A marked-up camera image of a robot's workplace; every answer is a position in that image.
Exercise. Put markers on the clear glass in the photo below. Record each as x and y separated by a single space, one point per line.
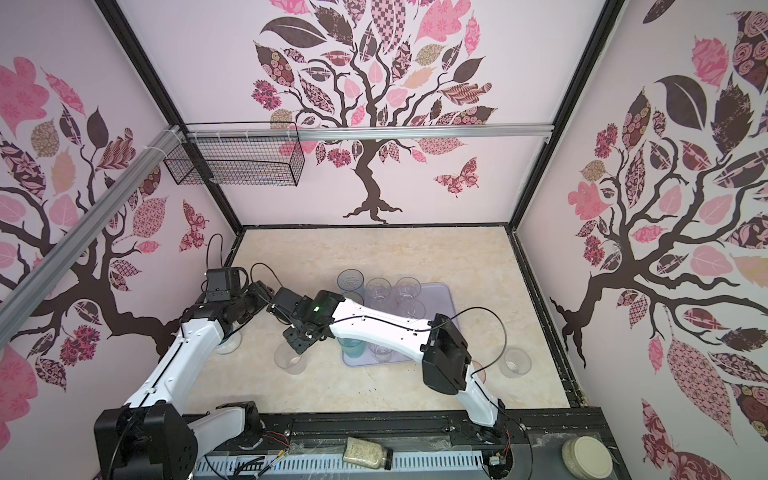
378 290
229 345
380 354
412 309
407 288

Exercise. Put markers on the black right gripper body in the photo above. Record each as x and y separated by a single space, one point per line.
298 337

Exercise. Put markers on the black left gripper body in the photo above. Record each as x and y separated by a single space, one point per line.
251 301

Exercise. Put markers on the aluminium rail back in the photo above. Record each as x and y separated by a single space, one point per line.
375 133

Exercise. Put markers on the white vented cable duct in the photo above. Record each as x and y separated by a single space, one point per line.
406 465

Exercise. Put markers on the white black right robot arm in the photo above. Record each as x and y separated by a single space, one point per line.
437 344

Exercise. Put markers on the clear cup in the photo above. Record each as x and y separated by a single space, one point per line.
515 363
288 360

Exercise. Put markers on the aluminium rail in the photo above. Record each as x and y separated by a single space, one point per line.
24 299
375 133

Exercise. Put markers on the blue grey tall cup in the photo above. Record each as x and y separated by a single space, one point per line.
350 280

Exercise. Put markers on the pink transparent cup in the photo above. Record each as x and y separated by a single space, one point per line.
479 373

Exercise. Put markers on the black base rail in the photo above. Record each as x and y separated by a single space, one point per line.
418 430

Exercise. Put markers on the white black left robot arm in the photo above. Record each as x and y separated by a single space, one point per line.
150 436

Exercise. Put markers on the grain filled bottle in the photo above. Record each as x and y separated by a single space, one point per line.
367 454

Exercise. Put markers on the round white lid container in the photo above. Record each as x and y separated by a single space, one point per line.
587 458

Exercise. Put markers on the teal green plastic cup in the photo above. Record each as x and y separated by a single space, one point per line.
352 348

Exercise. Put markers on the aluminium rail left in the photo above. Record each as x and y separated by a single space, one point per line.
24 299

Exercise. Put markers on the black wire basket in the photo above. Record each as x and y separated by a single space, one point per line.
261 153

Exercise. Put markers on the lavender plastic tray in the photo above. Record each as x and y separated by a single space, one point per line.
437 299

